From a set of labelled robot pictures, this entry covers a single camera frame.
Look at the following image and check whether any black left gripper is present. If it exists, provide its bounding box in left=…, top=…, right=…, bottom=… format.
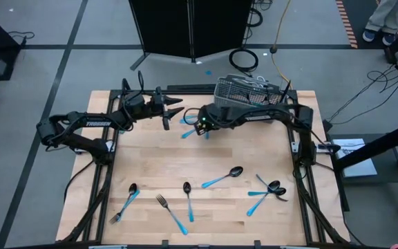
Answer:
left=146, top=86, right=185, bottom=131

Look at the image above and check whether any dark metal knife teal handle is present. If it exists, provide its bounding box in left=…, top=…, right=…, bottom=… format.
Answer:
left=279, top=80, right=292, bottom=103

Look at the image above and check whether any grey plastic cutlery basket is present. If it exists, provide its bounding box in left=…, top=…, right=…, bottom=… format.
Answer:
left=213, top=73, right=292, bottom=109

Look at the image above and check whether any black folding room divider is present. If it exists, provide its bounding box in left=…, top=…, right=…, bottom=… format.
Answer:
left=129, top=0, right=254, bottom=72

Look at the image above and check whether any white sheet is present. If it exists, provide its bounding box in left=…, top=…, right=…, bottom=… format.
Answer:
left=332, top=138, right=379, bottom=178

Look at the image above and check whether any black metal stand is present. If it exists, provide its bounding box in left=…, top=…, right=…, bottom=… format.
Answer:
left=333, top=117, right=398, bottom=212

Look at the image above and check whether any person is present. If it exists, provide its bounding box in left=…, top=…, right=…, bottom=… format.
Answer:
left=362, top=0, right=398, bottom=46

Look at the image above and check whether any black aluminium table frame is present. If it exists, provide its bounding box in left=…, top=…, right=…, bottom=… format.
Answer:
left=60, top=77, right=350, bottom=245

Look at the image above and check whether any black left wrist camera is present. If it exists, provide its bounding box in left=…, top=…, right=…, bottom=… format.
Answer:
left=125, top=91, right=147, bottom=111

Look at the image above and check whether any coiled black floor cable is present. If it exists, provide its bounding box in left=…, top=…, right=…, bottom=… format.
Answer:
left=229, top=48, right=259, bottom=73

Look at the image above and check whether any yellow floor cable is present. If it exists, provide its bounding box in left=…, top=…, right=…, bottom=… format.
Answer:
left=270, top=0, right=294, bottom=87

